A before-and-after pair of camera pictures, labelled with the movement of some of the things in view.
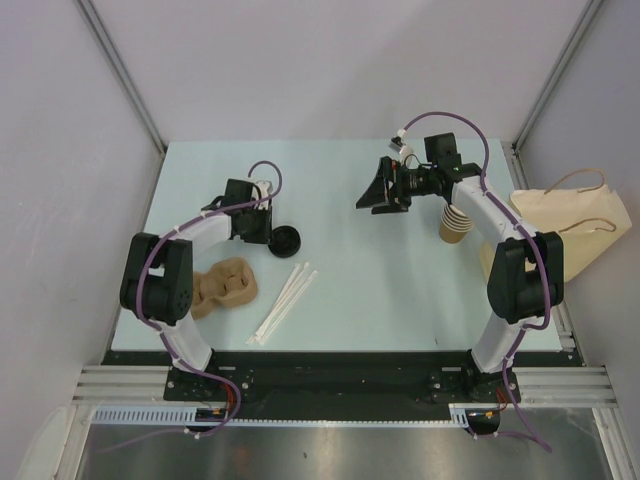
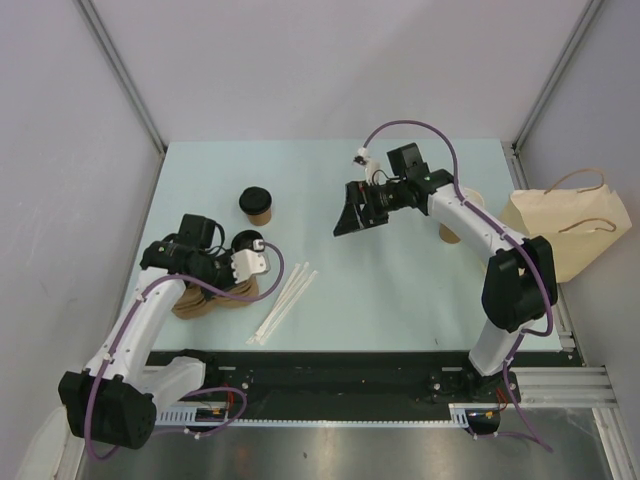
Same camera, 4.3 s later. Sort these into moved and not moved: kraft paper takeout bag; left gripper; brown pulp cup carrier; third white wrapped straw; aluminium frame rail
Moved: left gripper
Not moved: brown pulp cup carrier; third white wrapped straw; kraft paper takeout bag; aluminium frame rail
